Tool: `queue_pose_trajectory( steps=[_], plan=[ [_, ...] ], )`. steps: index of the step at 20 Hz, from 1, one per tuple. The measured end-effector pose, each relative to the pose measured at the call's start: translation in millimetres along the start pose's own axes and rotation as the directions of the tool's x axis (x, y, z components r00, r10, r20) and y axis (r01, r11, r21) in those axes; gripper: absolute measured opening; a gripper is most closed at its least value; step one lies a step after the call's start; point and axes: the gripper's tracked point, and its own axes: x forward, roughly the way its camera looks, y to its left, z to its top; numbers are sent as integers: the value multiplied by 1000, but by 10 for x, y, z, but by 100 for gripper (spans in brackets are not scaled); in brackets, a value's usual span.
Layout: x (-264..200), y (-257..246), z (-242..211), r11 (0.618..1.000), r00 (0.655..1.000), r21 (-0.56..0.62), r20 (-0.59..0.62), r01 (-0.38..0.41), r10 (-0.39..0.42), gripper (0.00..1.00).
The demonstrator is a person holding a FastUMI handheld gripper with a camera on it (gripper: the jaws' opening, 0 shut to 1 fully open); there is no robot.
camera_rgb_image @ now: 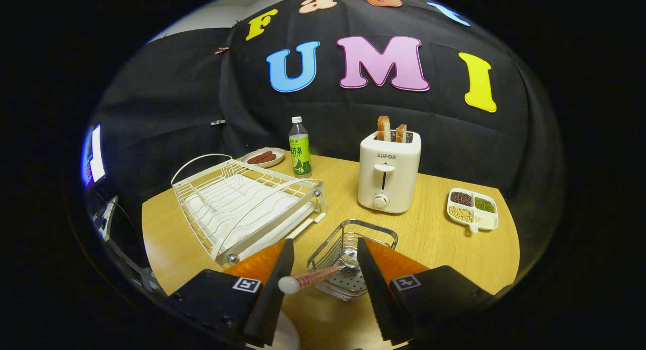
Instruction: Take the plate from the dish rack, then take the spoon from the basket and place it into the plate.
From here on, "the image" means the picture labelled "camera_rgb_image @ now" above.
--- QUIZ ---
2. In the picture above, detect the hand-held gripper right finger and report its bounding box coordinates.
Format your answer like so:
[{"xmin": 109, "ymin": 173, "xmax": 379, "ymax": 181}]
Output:
[{"xmin": 356, "ymin": 236, "xmax": 510, "ymax": 346}]

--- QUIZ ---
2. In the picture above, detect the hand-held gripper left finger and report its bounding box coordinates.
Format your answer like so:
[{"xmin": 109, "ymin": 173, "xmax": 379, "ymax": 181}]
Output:
[{"xmin": 160, "ymin": 238, "xmax": 296, "ymax": 347}]

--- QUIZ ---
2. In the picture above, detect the metal wire basket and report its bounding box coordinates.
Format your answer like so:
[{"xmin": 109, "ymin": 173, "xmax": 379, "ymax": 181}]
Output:
[{"xmin": 306, "ymin": 219, "xmax": 399, "ymax": 302}]

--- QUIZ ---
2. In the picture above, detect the spoon with red checked handle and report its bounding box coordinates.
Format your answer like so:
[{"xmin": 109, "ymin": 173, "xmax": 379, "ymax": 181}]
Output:
[{"xmin": 278, "ymin": 253, "xmax": 362, "ymax": 295}]

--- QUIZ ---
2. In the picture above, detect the grey plate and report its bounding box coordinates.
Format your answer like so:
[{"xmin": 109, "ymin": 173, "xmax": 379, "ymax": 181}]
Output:
[{"xmin": 246, "ymin": 310, "xmax": 301, "ymax": 350}]

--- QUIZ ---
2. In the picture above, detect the white wire dish rack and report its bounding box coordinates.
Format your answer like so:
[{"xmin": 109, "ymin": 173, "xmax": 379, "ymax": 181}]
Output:
[{"xmin": 171, "ymin": 154, "xmax": 327, "ymax": 268}]

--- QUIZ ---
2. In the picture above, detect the white divided snack dish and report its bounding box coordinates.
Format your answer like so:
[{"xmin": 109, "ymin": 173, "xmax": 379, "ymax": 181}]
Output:
[{"xmin": 446, "ymin": 188, "xmax": 499, "ymax": 234}]

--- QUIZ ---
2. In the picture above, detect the white drip tray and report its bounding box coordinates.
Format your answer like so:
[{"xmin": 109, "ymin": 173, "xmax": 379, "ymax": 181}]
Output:
[{"xmin": 183, "ymin": 178, "xmax": 316, "ymax": 262}]

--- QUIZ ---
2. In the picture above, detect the white toaster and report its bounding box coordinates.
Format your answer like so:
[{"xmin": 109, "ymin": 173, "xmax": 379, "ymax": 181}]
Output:
[{"xmin": 358, "ymin": 130, "xmax": 422, "ymax": 214}]

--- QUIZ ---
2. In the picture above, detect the small beige saucer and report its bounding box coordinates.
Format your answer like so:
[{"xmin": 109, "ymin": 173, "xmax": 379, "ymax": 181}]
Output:
[{"xmin": 240, "ymin": 147, "xmax": 285, "ymax": 169}]

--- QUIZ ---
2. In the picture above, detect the green label drink bottle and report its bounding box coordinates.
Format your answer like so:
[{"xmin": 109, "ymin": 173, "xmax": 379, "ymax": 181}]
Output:
[{"xmin": 288, "ymin": 116, "xmax": 312, "ymax": 179}]

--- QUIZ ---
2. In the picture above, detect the computer monitor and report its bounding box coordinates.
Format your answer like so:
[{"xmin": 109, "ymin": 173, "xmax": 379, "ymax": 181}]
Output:
[{"xmin": 81, "ymin": 124, "xmax": 106, "ymax": 186}]

